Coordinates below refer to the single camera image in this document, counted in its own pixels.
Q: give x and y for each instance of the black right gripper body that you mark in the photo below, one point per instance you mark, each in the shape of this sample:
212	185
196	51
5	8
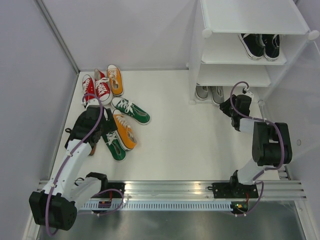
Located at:
234	113

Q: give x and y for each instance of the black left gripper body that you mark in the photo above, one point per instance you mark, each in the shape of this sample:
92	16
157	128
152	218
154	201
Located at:
102	125

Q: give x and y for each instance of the orange sneaker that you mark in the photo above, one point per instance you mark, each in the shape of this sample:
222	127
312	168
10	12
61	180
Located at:
124	131
115	79

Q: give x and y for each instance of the grey sneaker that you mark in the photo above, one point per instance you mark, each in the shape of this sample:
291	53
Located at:
201	92
217	95

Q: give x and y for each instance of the green sneaker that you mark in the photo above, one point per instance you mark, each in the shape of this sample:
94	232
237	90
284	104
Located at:
128	108
114	146

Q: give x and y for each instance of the black sneaker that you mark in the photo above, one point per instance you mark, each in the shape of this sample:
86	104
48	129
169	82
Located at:
272	46
253	44

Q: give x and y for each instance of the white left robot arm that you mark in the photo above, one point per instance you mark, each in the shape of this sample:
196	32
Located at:
57	204

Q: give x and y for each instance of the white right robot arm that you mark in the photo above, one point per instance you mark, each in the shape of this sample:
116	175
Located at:
271	144

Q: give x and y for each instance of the white shoe cabinet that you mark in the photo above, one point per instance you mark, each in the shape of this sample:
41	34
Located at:
285	90

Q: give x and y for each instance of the red sneaker right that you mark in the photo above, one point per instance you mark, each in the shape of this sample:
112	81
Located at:
102	87

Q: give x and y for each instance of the red sneaker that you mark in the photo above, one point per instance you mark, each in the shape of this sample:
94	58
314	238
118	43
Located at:
88	87
102	87

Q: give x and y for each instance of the red sneaker left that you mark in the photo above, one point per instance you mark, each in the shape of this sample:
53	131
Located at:
88	87

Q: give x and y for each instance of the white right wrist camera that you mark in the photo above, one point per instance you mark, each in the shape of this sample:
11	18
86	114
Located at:
246	91

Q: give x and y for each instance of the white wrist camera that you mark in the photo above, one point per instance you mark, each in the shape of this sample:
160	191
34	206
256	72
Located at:
246	91
90	102

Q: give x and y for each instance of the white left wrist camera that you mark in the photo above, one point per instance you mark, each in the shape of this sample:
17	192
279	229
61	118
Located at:
90	102

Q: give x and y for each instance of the white slotted cable duct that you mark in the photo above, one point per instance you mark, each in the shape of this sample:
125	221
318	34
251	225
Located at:
98	205

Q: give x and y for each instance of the aluminium mounting rail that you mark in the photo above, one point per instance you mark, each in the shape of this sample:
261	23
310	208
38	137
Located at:
274	190

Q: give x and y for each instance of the aluminium corner frame post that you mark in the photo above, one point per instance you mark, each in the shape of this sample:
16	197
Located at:
57	35

